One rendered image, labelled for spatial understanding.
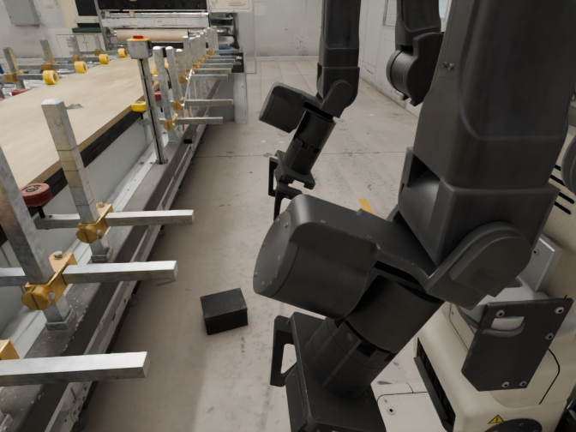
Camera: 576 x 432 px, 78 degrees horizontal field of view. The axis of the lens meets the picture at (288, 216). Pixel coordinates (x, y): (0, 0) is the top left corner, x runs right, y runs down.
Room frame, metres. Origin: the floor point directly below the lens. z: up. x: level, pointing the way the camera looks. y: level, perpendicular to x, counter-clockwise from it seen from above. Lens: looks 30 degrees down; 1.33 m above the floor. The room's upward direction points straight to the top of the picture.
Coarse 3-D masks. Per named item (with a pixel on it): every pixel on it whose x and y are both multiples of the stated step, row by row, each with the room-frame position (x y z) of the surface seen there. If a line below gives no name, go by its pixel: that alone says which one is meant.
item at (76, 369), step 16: (144, 352) 0.41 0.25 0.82; (0, 368) 0.38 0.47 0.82; (16, 368) 0.38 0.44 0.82; (32, 368) 0.38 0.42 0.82; (48, 368) 0.38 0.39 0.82; (64, 368) 0.38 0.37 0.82; (80, 368) 0.38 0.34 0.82; (96, 368) 0.38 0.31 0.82; (112, 368) 0.38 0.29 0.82; (128, 368) 0.38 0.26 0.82; (144, 368) 0.38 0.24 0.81; (0, 384) 0.36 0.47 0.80; (16, 384) 0.36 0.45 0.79; (32, 384) 0.37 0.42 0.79
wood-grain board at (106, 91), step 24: (96, 72) 2.88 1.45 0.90; (120, 72) 2.88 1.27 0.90; (24, 96) 2.04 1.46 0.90; (48, 96) 2.04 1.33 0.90; (72, 96) 2.04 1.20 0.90; (96, 96) 2.04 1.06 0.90; (120, 96) 2.04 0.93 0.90; (0, 120) 1.56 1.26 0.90; (24, 120) 1.56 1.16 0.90; (72, 120) 1.56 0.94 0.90; (96, 120) 1.56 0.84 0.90; (0, 144) 1.24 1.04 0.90; (24, 144) 1.24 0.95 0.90; (48, 144) 1.24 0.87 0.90; (24, 168) 1.02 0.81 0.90; (48, 168) 1.02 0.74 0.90
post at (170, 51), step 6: (168, 48) 2.06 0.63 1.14; (168, 54) 2.06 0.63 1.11; (174, 54) 2.09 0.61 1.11; (168, 60) 2.06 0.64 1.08; (174, 60) 2.07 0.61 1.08; (174, 66) 2.06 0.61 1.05; (174, 72) 2.06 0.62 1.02; (174, 78) 2.06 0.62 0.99; (174, 84) 2.06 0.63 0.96; (174, 90) 2.06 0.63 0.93; (174, 96) 2.06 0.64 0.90; (180, 96) 2.09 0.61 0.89; (180, 114) 2.06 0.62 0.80
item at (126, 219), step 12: (48, 216) 0.87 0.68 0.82; (60, 216) 0.87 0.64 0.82; (72, 216) 0.87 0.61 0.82; (108, 216) 0.87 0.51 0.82; (120, 216) 0.87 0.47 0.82; (132, 216) 0.87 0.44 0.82; (144, 216) 0.87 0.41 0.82; (156, 216) 0.87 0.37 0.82; (168, 216) 0.87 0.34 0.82; (180, 216) 0.88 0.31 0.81; (192, 216) 0.88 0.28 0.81; (36, 228) 0.84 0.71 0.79; (48, 228) 0.85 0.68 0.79
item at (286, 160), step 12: (300, 144) 0.60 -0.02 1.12; (276, 156) 0.66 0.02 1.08; (288, 156) 0.60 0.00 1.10; (300, 156) 0.59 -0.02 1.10; (312, 156) 0.59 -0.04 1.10; (288, 168) 0.59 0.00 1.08; (300, 168) 0.59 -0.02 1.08; (288, 180) 0.57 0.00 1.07; (300, 180) 0.57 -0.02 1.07; (312, 180) 0.59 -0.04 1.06
